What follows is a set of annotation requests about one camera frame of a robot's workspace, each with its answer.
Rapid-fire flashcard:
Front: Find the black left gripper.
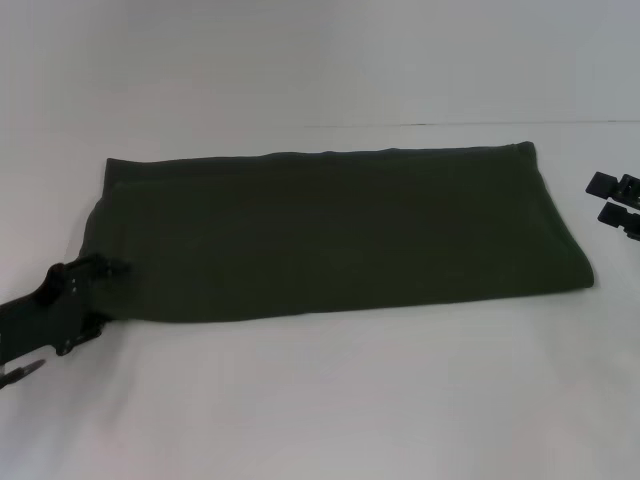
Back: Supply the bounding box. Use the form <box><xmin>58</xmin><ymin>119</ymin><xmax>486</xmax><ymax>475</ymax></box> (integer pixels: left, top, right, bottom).
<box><xmin>0</xmin><ymin>253</ymin><xmax>133</xmax><ymax>358</ymax></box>

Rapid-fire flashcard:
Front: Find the dark green FREE t-shirt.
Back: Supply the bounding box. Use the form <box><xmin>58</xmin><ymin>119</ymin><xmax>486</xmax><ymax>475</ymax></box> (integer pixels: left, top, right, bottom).
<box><xmin>79</xmin><ymin>141</ymin><xmax>599</xmax><ymax>326</ymax></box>

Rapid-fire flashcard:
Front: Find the dark left arm cable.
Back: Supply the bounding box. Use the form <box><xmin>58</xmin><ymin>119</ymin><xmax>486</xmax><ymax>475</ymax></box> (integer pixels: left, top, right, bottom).
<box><xmin>0</xmin><ymin>358</ymin><xmax>47</xmax><ymax>389</ymax></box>

